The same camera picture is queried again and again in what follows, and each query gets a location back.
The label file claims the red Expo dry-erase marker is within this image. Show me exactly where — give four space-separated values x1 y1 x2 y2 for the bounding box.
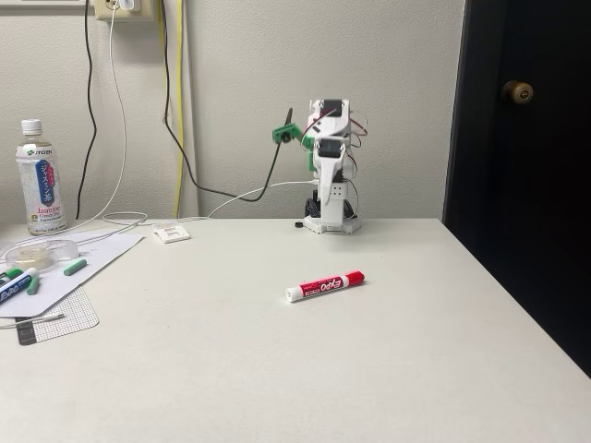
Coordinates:
284 269 367 305

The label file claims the blue Expo marker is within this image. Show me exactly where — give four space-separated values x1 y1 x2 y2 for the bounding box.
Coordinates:
0 267 41 305

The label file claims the brass door knob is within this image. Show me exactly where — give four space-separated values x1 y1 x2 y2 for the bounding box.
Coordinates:
501 79 536 105

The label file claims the dark door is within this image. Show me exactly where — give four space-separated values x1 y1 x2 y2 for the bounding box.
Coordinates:
441 0 591 379

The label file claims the white paper sheet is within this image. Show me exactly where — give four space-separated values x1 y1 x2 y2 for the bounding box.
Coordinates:
0 230 147 319

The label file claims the jasmine tea plastic bottle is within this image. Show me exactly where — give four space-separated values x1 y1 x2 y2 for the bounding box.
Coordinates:
15 118 68 237

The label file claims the clear petri dish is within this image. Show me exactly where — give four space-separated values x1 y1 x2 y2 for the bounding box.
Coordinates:
0 237 80 271

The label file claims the grid pattern mat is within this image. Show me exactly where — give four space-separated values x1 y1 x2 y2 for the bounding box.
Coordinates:
13 285 102 346

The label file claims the thin white swab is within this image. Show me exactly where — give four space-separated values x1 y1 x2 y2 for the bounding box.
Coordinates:
0 313 66 329

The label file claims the green camera mount with camera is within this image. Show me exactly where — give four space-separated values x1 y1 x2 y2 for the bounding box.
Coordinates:
271 120 320 172

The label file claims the red black servo wire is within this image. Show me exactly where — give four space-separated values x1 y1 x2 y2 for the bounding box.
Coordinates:
345 110 370 186

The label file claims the black camera cable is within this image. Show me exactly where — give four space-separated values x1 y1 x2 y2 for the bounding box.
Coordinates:
161 0 295 202

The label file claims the white power cable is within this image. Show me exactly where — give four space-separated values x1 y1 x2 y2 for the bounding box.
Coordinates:
16 6 320 245

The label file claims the white wall plate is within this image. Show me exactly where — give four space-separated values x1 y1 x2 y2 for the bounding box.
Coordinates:
151 223 192 245

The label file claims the yellow cable with clear plug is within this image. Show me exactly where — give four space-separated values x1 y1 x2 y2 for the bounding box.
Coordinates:
158 0 171 125

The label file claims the beige wall outlet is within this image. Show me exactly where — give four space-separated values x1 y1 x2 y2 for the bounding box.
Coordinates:
93 0 157 24

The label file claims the thin black cable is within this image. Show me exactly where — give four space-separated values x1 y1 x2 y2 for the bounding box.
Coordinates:
75 0 98 221

